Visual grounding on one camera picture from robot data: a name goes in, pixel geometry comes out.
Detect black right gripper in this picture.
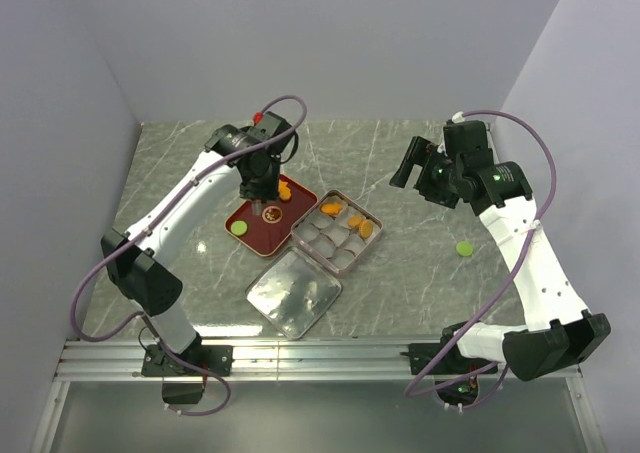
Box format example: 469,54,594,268
389,136,463,209

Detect round waffle cookie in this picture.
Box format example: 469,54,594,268
358,219,374,239

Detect orange round cookie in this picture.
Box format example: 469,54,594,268
347,215,362,228

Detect orange fish cookie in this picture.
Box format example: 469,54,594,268
320,202,344,217

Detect green round cookie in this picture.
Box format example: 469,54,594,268
456,241,474,257
229,220,249,237

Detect grey metal tongs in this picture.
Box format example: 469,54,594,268
251,200,264,216

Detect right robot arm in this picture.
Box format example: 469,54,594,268
390,120,611,395

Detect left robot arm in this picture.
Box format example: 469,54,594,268
101,112,297,375

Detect red lacquer tray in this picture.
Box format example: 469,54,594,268
224,174,318,257

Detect pink cookie tin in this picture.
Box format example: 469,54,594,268
291,189,383,277

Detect silver tin lid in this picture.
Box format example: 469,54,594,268
246,247,343,340

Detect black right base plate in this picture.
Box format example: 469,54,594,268
399,341,501,377

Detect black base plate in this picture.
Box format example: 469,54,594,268
141,344,233,378
399,341,501,377

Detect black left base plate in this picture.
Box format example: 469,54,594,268
141,344,233,378

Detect aluminium front rail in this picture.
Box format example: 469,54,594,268
54,337,435,383

